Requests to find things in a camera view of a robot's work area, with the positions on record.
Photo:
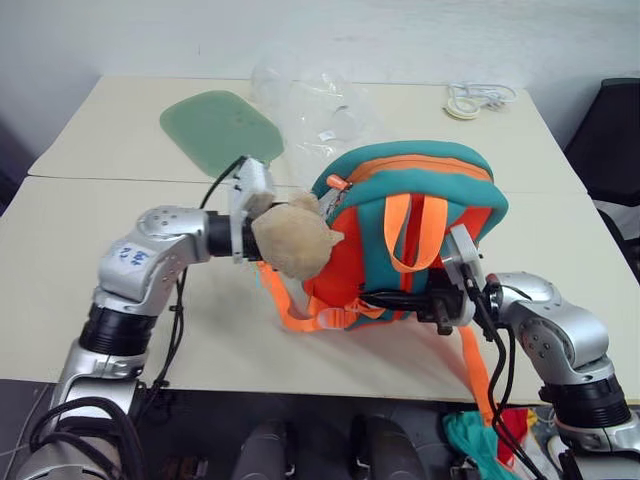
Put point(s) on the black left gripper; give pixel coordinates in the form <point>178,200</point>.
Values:
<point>250,245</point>

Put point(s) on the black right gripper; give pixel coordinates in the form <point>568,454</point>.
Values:
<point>442,300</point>

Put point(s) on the beige plush toy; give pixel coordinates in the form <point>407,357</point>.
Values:
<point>295,240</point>

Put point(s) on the orange and teal backpack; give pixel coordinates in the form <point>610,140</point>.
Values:
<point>425,170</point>

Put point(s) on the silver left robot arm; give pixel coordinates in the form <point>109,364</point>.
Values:
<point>150,250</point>

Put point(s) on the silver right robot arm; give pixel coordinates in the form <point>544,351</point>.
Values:
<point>560,320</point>

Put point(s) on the green plastic board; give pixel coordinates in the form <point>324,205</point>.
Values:
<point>220,125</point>

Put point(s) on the dark rounded shape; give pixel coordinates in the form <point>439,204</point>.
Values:
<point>262,450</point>
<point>387,445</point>

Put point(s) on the crumpled clear plastic bag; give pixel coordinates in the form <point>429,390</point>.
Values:
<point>325,110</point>

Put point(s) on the clear plastic container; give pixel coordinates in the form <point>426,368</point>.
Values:
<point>267,82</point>

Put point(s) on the teal red yellow cloth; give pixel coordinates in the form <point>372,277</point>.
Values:
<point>472,442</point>

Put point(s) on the white tape roll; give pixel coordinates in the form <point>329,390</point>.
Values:
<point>462,107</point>

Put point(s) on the black chair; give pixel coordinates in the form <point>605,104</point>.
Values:
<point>607,145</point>

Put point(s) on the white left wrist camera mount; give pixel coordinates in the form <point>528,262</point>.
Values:
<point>250,185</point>

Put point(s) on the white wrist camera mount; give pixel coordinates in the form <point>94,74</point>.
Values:
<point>250,185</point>
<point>462,245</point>

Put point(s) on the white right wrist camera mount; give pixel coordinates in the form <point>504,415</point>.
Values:
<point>462,245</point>

